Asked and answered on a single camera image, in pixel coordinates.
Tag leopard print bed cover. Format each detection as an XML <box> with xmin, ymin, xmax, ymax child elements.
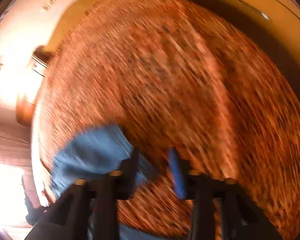
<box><xmin>32</xmin><ymin>0</ymin><xmax>300</xmax><ymax>239</ymax></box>

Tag blue denim jeans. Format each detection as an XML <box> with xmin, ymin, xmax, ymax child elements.
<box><xmin>50</xmin><ymin>123</ymin><xmax>161</xmax><ymax>240</ymax></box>

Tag beige wooden wardrobe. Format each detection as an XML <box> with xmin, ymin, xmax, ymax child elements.
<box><xmin>189</xmin><ymin>0</ymin><xmax>300</xmax><ymax>101</ymax></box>

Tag wooden headboard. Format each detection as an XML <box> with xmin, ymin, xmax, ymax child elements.
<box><xmin>16</xmin><ymin>46</ymin><xmax>52</xmax><ymax>127</ymax></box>

